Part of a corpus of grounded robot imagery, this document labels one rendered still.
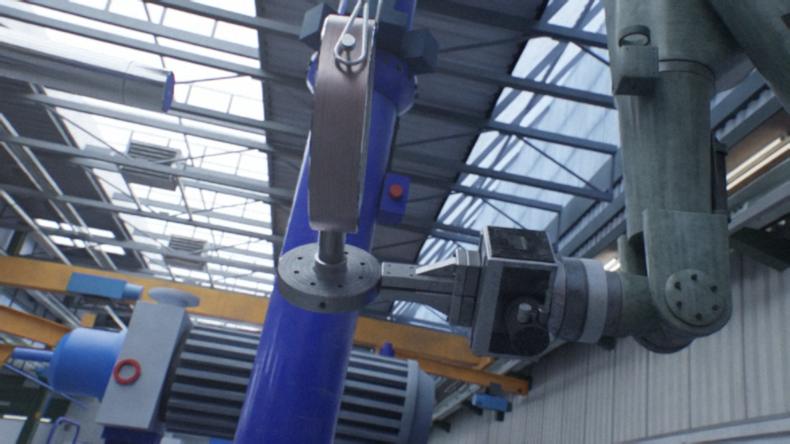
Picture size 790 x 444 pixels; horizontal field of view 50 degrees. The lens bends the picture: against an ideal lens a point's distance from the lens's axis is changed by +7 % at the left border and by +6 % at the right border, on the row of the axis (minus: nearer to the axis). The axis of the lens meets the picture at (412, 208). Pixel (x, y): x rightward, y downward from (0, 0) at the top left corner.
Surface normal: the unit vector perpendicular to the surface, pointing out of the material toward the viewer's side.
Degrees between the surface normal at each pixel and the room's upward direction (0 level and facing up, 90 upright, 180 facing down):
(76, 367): 107
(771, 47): 122
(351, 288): 49
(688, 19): 89
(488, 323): 139
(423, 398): 77
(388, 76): 129
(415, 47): 90
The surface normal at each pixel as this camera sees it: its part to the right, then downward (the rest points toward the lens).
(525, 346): -0.01, 0.46
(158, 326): 0.15, -0.36
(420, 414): 0.55, -0.15
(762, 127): -0.16, 0.91
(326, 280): 0.11, -0.88
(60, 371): 0.05, 0.12
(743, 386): -0.44, -0.41
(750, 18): -0.92, 0.36
